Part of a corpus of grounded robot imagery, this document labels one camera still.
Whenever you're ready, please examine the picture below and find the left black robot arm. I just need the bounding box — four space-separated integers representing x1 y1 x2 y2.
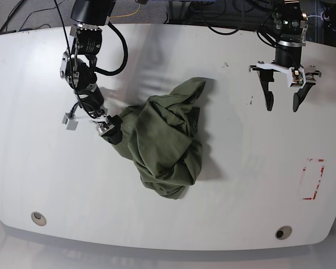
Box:
249 1 321 112

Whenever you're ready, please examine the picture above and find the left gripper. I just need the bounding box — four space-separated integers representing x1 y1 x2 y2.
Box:
249 62 321 112

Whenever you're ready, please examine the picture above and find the table cable grommet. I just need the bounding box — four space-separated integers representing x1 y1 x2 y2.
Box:
275 226 292 240
31 212 47 226

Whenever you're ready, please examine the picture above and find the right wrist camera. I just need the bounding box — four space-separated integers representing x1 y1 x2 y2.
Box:
62 113 78 131

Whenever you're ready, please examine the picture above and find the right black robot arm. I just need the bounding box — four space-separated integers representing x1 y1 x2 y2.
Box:
60 1 128 145

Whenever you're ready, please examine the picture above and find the yellow cable on floor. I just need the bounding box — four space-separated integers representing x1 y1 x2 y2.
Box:
110 2 142 20

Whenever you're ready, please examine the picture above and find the right table cable grommet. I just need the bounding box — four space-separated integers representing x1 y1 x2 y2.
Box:
275 226 292 240

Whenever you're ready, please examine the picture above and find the left table cable grommet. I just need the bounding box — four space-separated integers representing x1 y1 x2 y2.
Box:
31 212 47 226

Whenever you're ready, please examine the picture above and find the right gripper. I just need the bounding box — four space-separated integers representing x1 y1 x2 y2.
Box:
68 105 123 145

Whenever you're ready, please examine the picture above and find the red tape rectangle marking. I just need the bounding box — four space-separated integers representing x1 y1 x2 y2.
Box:
298 159 325 201

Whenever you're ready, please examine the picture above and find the green t-shirt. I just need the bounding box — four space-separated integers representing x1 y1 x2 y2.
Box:
114 77 206 200

